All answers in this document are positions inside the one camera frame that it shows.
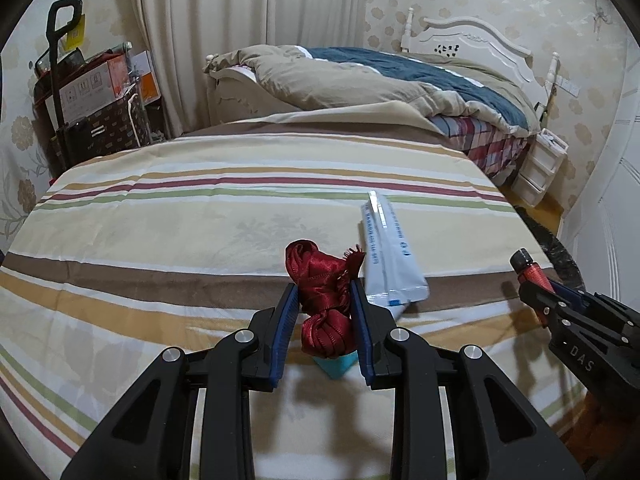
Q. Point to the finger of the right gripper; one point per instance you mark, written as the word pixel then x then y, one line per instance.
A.
pixel 602 310
pixel 561 313

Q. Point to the wall socket plate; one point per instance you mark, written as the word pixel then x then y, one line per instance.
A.
pixel 568 86

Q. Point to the white bed footboard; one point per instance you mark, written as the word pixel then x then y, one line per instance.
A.
pixel 234 94

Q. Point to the cream curtain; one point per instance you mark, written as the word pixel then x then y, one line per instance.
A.
pixel 180 33

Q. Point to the blue beige duvet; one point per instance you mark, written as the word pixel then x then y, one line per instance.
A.
pixel 335 77

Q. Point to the red labelled dark bottle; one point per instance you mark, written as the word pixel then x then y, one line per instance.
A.
pixel 530 272

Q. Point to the white drawer unit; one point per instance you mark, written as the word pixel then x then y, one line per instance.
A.
pixel 541 164

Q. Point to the plaid bed sheet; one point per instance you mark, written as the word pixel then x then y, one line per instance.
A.
pixel 490 149

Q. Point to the cardboard box with labels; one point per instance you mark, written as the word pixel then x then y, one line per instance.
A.
pixel 91 91

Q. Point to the striped table cloth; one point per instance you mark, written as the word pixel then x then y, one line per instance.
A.
pixel 179 243

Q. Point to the white bed headboard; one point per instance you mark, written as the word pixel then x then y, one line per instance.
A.
pixel 477 41

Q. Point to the dark red ribbon bundle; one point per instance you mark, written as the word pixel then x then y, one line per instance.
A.
pixel 323 283

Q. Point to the black lined trash bin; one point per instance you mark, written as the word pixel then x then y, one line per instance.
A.
pixel 561 260

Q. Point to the teal cream tube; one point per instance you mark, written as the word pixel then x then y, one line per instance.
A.
pixel 337 368

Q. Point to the white orange box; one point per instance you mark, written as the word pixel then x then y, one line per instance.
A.
pixel 143 68

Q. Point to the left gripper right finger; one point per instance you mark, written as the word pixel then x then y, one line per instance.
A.
pixel 453 400

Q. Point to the dark patterned storage basket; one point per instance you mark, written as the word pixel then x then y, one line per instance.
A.
pixel 119 126

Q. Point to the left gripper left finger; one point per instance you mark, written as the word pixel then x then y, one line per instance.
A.
pixel 188 414

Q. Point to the white toothpaste tube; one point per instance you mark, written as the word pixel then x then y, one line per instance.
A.
pixel 392 278

